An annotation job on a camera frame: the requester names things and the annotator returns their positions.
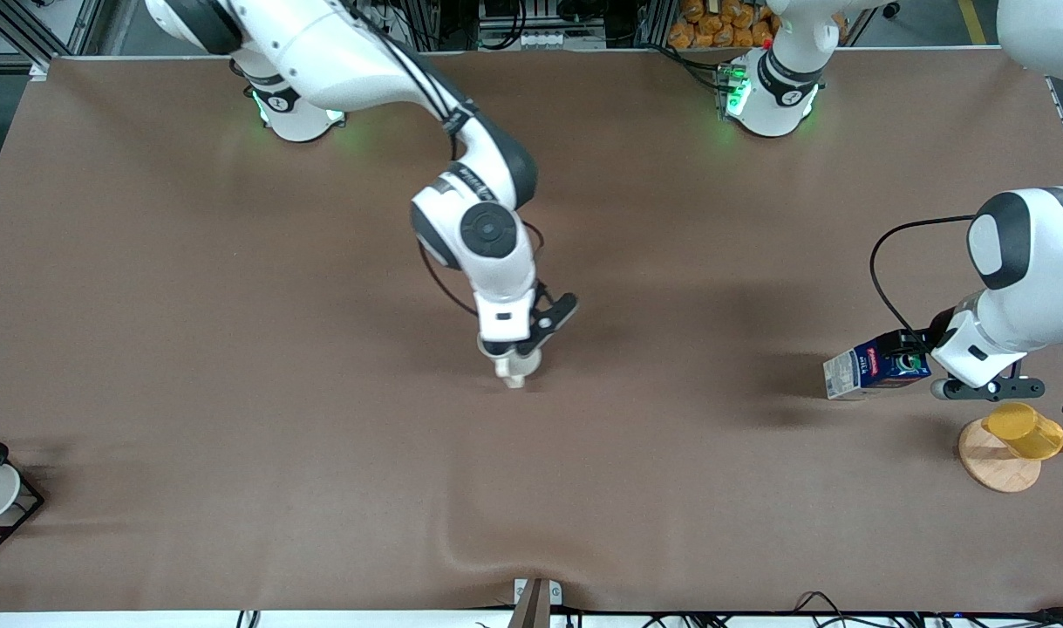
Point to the small white power strip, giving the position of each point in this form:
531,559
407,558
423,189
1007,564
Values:
542,39

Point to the yellow plastic cup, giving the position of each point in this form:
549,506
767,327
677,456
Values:
1024,430

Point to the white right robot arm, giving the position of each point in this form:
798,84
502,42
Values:
487,231

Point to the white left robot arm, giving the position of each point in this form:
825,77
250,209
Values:
1037,253

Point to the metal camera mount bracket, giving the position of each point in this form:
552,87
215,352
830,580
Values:
535,602

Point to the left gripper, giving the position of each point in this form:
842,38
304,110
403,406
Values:
918,347

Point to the blue milk carton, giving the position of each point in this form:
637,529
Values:
871,371

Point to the brown table cover sheet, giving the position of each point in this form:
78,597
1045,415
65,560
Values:
235,349

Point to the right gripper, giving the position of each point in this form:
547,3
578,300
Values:
494,347

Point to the round wooden cup stand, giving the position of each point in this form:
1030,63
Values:
993,471

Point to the bag of orange bread rolls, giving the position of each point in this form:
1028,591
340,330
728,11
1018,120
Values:
714,26

